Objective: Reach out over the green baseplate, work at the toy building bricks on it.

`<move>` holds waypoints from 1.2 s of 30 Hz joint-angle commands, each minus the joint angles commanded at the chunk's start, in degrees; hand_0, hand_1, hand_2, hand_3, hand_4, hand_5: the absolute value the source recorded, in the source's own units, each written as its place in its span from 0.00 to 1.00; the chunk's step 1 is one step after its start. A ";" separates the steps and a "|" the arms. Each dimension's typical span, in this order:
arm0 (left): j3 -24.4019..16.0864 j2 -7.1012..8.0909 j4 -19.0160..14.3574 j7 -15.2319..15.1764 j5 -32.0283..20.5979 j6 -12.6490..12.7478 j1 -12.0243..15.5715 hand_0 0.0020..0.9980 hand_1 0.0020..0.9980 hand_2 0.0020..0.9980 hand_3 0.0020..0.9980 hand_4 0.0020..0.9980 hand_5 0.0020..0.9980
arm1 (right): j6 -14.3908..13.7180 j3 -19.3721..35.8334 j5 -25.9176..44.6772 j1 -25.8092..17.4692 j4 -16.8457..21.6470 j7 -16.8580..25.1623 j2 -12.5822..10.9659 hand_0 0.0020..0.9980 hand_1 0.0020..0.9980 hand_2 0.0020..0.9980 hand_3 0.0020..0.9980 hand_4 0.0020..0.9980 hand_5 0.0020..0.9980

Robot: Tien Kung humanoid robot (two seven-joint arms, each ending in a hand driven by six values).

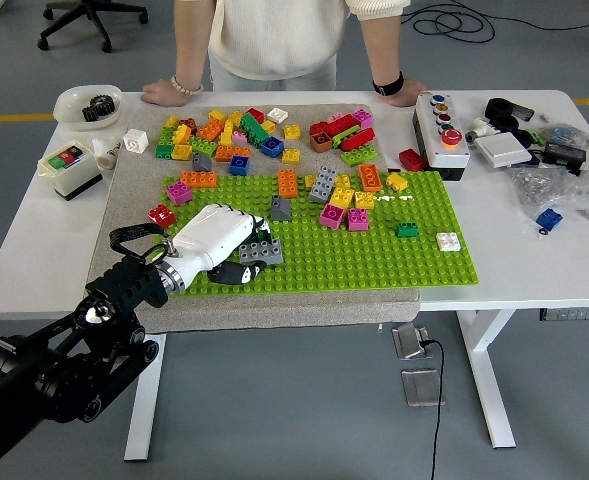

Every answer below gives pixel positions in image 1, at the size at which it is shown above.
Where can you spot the clear bag with blue part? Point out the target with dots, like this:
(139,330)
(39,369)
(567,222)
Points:
(564,134)

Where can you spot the small dark green brick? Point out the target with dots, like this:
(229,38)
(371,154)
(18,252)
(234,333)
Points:
(407,229)

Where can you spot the extra long green brick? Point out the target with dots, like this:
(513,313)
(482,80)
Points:
(254,129)

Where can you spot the red long brick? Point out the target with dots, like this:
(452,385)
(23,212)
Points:
(340,125)

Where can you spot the magenta square brick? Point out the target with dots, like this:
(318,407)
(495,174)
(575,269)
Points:
(332,215)

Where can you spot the grey slope brick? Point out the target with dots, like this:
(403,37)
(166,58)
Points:
(201,163)
(280,211)

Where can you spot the tilted grey long brick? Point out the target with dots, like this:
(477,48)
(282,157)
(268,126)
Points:
(323,183)

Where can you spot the silver floor plate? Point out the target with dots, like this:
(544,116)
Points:
(421,387)

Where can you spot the white table leg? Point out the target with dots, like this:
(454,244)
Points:
(489,380)
(144,410)

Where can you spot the grey table control panel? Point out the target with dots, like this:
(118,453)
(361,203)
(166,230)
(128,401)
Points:
(574,314)

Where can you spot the white red-green switch box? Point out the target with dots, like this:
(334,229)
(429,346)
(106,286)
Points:
(69,180)

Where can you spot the dark green long brick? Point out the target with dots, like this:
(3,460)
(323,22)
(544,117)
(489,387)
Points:
(268,234)

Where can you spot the orange-yellow brick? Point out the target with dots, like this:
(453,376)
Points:
(181,134)

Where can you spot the white square brick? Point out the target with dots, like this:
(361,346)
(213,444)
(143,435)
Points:
(448,241)
(277,115)

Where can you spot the small yellow brick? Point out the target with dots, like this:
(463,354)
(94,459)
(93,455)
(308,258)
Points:
(309,181)

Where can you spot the black wristwatch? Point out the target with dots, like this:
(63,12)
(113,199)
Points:
(388,87)

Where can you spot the black power adapter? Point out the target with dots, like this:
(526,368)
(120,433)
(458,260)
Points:
(565,155)

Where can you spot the person's right hand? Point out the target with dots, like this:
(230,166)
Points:
(158,92)

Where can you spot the white bowl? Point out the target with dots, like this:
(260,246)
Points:
(69,107)

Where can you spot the push-button control box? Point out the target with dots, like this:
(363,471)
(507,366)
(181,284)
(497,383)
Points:
(446,155)

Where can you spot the white cube brick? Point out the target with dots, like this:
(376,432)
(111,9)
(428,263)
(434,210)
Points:
(135,140)

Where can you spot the white tube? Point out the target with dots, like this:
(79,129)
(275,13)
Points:
(105,150)

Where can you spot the white switch plate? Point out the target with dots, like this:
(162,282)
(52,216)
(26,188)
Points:
(502,151)

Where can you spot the red rounded brick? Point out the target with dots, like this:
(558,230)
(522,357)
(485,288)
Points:
(358,139)

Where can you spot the pink square brick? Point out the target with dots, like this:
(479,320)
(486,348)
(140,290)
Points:
(358,219)
(362,117)
(179,193)

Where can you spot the white plastic fitting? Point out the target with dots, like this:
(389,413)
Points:
(480,130)

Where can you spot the blue square brick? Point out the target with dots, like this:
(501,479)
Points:
(239,165)
(272,146)

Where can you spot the green toy baseplate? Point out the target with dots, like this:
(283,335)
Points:
(334,265)

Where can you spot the lime green flat brick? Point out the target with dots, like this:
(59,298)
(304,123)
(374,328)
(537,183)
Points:
(346,134)

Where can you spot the tall yellow brick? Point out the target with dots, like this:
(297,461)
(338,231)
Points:
(227,132)

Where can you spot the orange long brick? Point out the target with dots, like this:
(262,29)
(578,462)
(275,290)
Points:
(287,183)
(199,179)
(232,152)
(370,177)

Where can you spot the silver floor socket box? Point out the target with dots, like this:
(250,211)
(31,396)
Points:
(406,342)

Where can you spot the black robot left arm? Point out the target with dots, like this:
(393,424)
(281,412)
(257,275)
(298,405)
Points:
(124,287)

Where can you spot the flat-lying grey long brick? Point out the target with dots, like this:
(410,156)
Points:
(266,254)

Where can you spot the grey-brown mat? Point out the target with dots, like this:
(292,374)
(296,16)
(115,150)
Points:
(274,312)

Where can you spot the black office chair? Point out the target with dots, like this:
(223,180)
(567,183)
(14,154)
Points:
(94,15)

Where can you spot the person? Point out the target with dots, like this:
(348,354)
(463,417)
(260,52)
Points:
(274,35)

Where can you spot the person's right forearm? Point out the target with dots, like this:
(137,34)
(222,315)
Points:
(191,50)

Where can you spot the lime green long brick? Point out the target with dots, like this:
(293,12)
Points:
(359,155)

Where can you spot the person's left hand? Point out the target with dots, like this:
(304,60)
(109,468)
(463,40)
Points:
(408,93)

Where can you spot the black gear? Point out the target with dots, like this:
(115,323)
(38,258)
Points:
(99,107)

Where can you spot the red square brick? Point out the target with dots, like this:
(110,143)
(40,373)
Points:
(162,216)

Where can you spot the yellow square brick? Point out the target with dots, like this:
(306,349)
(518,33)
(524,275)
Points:
(291,156)
(292,131)

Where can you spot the brown hollow brick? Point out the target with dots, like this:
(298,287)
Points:
(320,142)

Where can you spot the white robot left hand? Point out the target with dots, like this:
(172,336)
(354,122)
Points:
(204,235)

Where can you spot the person's left forearm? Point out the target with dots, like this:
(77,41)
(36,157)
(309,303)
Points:
(381,50)

